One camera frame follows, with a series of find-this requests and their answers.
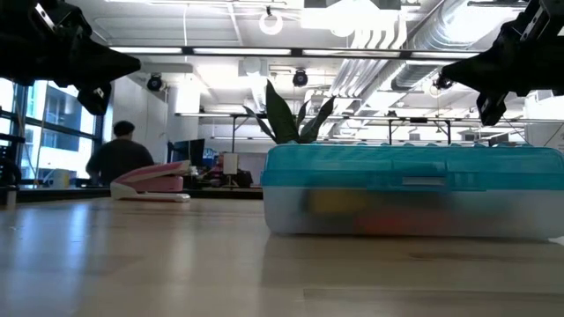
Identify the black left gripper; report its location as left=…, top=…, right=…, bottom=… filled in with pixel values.
left=0, top=0, right=142, bottom=117

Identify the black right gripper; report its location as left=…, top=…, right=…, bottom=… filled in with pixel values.
left=440, top=0, right=564, bottom=127

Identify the teal lid clear pencil box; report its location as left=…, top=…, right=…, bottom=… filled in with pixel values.
left=260, top=143, right=564, bottom=241

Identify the person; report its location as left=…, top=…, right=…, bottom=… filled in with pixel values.
left=204, top=152, right=255, bottom=188
left=85, top=120, right=155, bottom=188

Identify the pale waste bin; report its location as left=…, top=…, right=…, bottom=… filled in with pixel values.
left=51, top=169, right=71, bottom=189

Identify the pink white stapler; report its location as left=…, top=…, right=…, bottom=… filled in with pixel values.
left=109, top=160, right=193, bottom=203

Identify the black computer monitor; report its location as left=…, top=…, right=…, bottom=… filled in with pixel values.
left=167, top=138, right=206, bottom=171

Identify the long ceiling light strip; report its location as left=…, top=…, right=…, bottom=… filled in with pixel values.
left=109, top=45, right=481, bottom=61

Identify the white upright panel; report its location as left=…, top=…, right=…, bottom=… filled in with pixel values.
left=222, top=152, right=239, bottom=176

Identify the green snake plant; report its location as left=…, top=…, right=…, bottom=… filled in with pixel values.
left=242, top=78, right=336, bottom=146

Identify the silver ventilation duct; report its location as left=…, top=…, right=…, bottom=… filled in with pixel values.
left=328, top=0, right=499, bottom=100

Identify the black aluminium table frame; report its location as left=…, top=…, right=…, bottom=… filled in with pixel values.
left=0, top=187, right=264, bottom=202

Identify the white ring fixture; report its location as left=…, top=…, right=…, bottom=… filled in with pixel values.
left=258, top=11, right=284, bottom=36

